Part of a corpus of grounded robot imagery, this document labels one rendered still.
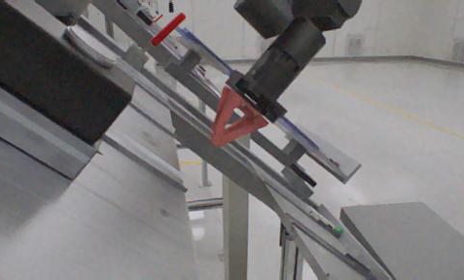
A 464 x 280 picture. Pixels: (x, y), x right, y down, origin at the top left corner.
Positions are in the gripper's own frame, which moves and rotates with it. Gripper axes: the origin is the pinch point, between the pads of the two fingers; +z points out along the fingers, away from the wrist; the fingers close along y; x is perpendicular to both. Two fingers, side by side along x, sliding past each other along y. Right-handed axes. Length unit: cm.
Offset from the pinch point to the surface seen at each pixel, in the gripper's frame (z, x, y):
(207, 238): 59, 70, -98
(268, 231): 37, 95, -97
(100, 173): 1.1, -14.0, 27.4
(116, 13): -1, -27, -85
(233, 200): 15.6, 28.2, -32.8
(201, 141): 3.2, 1.4, -8.1
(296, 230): 1.1, 10.0, 13.4
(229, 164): 3.6, 8.1, -8.1
